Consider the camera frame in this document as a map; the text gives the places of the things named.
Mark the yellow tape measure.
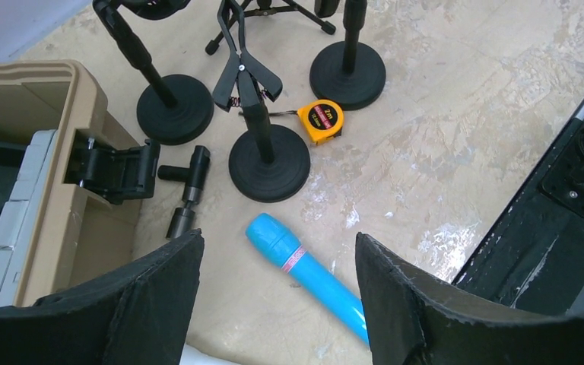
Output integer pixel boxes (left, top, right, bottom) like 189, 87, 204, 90
239, 98, 345, 147

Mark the black round-base clip stand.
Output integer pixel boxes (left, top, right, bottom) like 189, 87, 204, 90
212, 1, 311, 203

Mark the tan plastic tool case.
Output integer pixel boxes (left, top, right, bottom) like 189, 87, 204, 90
0, 60, 160, 307

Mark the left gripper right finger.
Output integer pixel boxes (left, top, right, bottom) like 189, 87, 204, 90
355, 233, 584, 364

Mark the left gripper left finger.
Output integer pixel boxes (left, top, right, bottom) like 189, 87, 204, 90
0, 230, 205, 364

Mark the black round-base shock-mount stand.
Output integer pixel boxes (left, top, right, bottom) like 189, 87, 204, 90
92, 1, 214, 145

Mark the white grey-headed microphone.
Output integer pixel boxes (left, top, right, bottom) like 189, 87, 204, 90
179, 344, 239, 365

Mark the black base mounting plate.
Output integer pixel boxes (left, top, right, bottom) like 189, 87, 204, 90
453, 100, 584, 316

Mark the black right-side clip stand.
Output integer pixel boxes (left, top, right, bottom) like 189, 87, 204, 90
309, 1, 387, 110

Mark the blue microphone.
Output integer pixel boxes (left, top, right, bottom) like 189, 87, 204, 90
246, 213, 370, 345

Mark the grey box inside case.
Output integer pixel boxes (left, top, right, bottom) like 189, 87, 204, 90
0, 129, 57, 307

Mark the black tripod shock-mount stand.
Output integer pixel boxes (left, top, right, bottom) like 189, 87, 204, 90
205, 1, 339, 56

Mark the black T-shaped adapter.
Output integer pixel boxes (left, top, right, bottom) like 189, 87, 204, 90
157, 145, 211, 240

